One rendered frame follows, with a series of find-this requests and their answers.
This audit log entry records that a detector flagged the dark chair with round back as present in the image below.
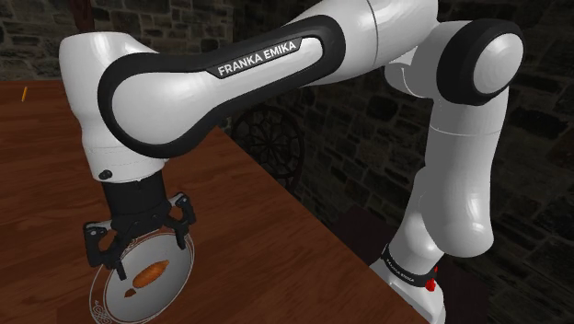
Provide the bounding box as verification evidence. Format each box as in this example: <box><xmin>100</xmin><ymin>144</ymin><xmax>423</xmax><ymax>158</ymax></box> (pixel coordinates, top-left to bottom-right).
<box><xmin>230</xmin><ymin>104</ymin><xmax>306</xmax><ymax>197</ymax></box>

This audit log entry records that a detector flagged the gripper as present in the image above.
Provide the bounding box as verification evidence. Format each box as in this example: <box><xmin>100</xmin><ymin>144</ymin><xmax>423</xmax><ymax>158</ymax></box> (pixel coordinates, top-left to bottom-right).
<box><xmin>83</xmin><ymin>171</ymin><xmax>198</xmax><ymax>282</ymax></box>

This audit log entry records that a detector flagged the white plate with patterned rim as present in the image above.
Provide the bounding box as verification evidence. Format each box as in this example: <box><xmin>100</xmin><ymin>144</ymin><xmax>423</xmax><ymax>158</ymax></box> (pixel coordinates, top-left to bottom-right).
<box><xmin>88</xmin><ymin>230</ymin><xmax>197</xmax><ymax>324</ymax></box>

